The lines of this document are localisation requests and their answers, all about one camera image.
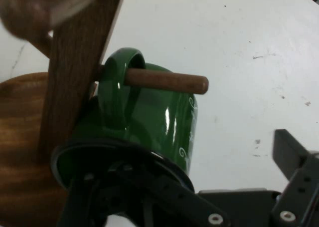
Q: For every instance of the dark wooden mug tree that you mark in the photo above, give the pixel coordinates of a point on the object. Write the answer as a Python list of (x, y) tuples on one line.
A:
[(74, 50)]

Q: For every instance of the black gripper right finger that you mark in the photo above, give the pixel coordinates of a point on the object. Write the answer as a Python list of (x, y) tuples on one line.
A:
[(301, 182)]

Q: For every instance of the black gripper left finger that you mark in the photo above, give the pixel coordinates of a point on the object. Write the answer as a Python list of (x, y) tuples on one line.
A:
[(174, 194)]

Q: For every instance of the green enamel mug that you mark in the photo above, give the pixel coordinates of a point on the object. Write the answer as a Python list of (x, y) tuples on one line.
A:
[(154, 107)]

